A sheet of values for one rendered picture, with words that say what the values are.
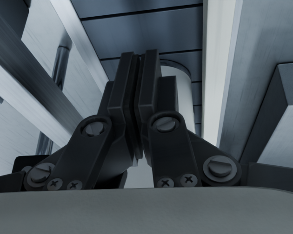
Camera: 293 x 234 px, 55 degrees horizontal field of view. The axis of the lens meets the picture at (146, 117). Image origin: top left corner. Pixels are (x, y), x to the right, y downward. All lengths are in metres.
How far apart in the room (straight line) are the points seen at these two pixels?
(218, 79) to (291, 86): 0.14
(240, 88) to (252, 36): 0.08
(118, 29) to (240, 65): 0.16
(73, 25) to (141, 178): 0.10
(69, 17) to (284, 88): 0.21
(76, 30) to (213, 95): 0.10
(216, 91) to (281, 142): 0.20
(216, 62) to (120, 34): 0.07
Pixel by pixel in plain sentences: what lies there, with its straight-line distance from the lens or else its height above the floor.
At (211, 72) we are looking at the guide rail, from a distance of 0.16.
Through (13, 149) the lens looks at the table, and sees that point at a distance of 0.56.
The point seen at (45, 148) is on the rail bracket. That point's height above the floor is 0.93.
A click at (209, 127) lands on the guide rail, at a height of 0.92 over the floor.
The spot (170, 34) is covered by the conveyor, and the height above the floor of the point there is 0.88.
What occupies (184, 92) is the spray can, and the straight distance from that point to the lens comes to 0.20.
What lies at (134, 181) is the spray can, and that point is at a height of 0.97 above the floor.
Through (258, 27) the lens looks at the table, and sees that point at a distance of 0.27.
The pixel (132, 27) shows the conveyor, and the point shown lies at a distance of 0.18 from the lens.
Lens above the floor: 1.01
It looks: 28 degrees down
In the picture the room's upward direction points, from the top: 179 degrees counter-clockwise
